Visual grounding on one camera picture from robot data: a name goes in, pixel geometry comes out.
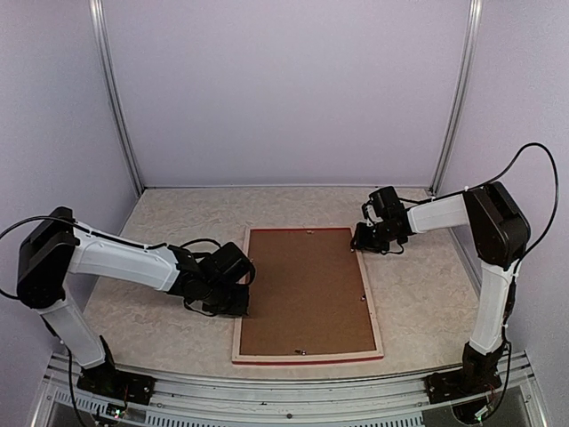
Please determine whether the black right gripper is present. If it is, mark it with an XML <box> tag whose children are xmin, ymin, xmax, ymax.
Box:
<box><xmin>350</xmin><ymin>221</ymin><xmax>398</xmax><ymax>254</ymax></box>

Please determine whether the brown cardboard backing board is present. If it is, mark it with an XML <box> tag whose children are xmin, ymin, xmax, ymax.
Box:
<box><xmin>238</xmin><ymin>229</ymin><xmax>378</xmax><ymax>356</ymax></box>

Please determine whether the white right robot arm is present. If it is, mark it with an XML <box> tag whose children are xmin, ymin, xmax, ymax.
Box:
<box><xmin>350</xmin><ymin>181</ymin><xmax>531</xmax><ymax>356</ymax></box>

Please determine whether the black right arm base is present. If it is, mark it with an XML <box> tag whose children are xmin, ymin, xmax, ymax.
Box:
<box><xmin>424</xmin><ymin>342</ymin><xmax>506</xmax><ymax>404</ymax></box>

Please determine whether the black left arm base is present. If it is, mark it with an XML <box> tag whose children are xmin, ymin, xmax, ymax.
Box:
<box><xmin>77</xmin><ymin>335</ymin><xmax>156</xmax><ymax>406</ymax></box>

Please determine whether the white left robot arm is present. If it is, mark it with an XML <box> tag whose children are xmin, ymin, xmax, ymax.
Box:
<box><xmin>16</xmin><ymin>206</ymin><xmax>256</xmax><ymax>396</ymax></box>

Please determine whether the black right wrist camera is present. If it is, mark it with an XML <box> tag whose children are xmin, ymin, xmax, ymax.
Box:
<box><xmin>362</xmin><ymin>186</ymin><xmax>405</xmax><ymax>223</ymax></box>

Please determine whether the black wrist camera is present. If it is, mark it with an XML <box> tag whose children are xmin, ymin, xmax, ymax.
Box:
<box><xmin>198</xmin><ymin>242</ymin><xmax>256</xmax><ymax>288</ymax></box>
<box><xmin>362</xmin><ymin>186</ymin><xmax>405</xmax><ymax>223</ymax></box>

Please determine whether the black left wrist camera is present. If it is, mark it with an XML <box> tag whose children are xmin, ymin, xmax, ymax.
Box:
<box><xmin>198</xmin><ymin>242</ymin><xmax>256</xmax><ymax>288</ymax></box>

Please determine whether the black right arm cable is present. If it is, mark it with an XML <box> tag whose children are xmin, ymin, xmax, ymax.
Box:
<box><xmin>399</xmin><ymin>141</ymin><xmax>559</xmax><ymax>262</ymax></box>

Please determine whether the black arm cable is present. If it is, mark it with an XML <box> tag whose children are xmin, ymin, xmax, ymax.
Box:
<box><xmin>0</xmin><ymin>215</ymin><xmax>59</xmax><ymax>300</ymax></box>
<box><xmin>399</xmin><ymin>141</ymin><xmax>559</xmax><ymax>262</ymax></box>

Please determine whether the aluminium front rail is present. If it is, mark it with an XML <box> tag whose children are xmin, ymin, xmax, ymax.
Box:
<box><xmin>29</xmin><ymin>352</ymin><xmax>550</xmax><ymax>426</ymax></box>

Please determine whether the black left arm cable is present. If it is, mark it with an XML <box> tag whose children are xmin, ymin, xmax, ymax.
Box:
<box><xmin>0</xmin><ymin>215</ymin><xmax>59</xmax><ymax>300</ymax></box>

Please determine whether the right aluminium corner post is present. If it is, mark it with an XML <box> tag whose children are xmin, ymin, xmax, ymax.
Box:
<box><xmin>429</xmin><ymin>0</ymin><xmax>484</xmax><ymax>196</ymax></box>

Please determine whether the aluminium corner post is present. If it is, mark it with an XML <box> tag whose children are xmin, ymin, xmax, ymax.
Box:
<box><xmin>429</xmin><ymin>0</ymin><xmax>484</xmax><ymax>196</ymax></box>
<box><xmin>89</xmin><ymin>0</ymin><xmax>146</xmax><ymax>197</ymax></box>

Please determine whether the left aluminium corner post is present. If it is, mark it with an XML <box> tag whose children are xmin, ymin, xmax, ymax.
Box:
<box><xmin>89</xmin><ymin>0</ymin><xmax>146</xmax><ymax>197</ymax></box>

